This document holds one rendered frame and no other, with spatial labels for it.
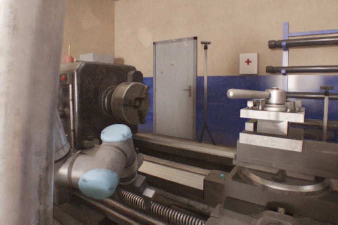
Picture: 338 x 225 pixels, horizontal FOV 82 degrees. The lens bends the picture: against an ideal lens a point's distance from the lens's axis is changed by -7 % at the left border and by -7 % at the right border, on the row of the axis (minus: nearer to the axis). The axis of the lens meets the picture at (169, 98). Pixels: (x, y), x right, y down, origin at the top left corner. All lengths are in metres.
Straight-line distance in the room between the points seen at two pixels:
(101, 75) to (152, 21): 3.93
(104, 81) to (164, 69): 3.44
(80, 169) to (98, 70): 0.81
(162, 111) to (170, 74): 0.85
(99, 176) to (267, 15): 3.88
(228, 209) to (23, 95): 0.54
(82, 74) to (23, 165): 0.97
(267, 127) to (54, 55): 0.57
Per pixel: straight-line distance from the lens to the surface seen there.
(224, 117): 4.17
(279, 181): 0.65
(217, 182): 0.77
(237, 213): 0.63
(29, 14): 0.31
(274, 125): 0.67
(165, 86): 4.68
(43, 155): 0.31
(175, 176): 0.89
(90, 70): 1.26
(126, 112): 1.17
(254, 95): 0.63
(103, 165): 0.56
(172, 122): 4.67
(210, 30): 4.35
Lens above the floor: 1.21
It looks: 4 degrees down
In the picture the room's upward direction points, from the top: straight up
